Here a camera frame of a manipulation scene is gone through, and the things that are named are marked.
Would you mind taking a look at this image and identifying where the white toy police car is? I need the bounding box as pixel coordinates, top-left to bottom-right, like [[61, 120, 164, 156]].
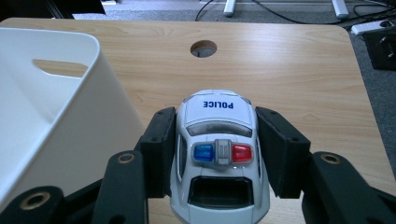
[[169, 89, 271, 224]]

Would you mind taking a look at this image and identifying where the white power strip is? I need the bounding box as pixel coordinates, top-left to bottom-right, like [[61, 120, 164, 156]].
[[350, 19, 395, 35]]

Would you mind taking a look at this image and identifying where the black metal stand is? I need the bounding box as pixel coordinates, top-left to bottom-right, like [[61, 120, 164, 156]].
[[362, 29, 396, 71]]

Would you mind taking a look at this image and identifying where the black floor cable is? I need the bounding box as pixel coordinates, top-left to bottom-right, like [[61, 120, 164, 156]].
[[194, 0, 216, 22]]

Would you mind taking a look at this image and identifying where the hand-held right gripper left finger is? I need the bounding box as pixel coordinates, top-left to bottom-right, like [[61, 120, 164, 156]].
[[92, 106, 177, 224]]

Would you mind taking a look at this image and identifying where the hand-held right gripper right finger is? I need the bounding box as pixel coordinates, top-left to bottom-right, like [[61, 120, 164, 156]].
[[255, 106, 387, 224]]

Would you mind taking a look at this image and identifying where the white plastic bin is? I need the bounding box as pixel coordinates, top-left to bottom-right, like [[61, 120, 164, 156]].
[[0, 27, 148, 213]]

